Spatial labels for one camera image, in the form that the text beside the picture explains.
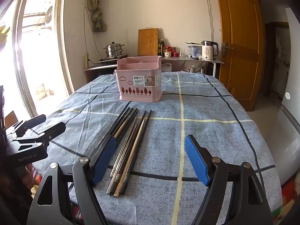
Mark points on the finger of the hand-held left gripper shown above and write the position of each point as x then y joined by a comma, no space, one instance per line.
55,130
35,121

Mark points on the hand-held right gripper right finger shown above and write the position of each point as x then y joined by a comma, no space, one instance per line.
196,163

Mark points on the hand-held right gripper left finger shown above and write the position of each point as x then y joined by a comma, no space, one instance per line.
103,163

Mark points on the pile of mixed chopsticks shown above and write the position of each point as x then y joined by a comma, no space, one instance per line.
131,150

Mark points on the pink plastic basket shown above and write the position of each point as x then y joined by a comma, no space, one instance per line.
140,91

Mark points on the blue plaid tablecloth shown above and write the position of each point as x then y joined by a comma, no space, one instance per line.
211,112

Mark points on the sliding glass door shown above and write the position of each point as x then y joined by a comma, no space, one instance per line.
20,63

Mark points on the dark kitchen counter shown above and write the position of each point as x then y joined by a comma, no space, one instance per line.
98,71

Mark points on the beige power strip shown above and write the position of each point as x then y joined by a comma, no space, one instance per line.
86,60

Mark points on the black induction cooker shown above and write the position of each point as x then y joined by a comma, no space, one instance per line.
110,60

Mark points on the grey refrigerator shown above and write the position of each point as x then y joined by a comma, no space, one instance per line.
289,126

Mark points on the stainless steel steamer pot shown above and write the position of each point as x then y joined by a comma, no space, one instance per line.
114,49

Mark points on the white plastic jug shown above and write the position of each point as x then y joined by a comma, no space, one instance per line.
167,67

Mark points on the metal side table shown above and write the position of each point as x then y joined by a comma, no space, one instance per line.
187,59

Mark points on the outdoor air conditioner fan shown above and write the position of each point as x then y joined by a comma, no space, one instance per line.
49,15

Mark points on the clear glass cup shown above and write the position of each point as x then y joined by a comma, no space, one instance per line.
182,52

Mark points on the water filter pitcher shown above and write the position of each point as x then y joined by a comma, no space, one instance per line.
194,50

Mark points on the white ceramic jar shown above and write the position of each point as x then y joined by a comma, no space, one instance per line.
167,54

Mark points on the white electric kettle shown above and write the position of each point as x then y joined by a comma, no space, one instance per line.
209,50

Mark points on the red lidded jar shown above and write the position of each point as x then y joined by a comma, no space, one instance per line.
173,51
167,49

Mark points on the grey hanging cloth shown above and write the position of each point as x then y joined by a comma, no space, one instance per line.
97,20

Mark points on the dark glass bottle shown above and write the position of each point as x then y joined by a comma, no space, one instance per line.
159,48
162,48

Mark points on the brown wooden door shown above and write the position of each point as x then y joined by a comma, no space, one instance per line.
239,44

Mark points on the wooden cutting board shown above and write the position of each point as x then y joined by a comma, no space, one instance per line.
147,42

